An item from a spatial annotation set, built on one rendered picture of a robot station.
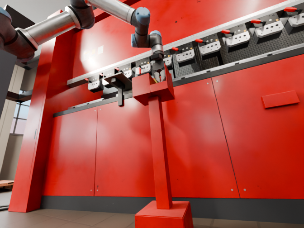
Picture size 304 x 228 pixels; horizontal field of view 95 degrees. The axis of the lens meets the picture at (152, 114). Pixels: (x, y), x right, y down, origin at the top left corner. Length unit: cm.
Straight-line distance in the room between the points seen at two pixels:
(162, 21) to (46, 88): 140
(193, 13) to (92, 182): 169
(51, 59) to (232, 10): 187
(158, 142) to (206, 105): 44
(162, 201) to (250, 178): 49
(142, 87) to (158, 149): 33
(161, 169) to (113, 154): 55
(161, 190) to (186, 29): 130
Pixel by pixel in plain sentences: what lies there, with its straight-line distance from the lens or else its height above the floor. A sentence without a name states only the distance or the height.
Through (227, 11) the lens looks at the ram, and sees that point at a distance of 156.
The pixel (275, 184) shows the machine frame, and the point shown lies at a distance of 99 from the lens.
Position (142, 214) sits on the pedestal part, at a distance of 70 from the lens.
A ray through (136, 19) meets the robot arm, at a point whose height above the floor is 101.
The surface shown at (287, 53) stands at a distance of 120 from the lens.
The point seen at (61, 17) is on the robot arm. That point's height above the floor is 111.
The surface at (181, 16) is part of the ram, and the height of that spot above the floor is 160.
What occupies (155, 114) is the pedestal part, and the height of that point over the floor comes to 55.
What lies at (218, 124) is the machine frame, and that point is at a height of 50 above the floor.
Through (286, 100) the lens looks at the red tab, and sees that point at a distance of 104.
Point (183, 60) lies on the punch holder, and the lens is 131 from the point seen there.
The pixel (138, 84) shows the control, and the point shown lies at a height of 72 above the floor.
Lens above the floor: 33
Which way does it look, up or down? 18 degrees up
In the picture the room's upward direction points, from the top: 5 degrees counter-clockwise
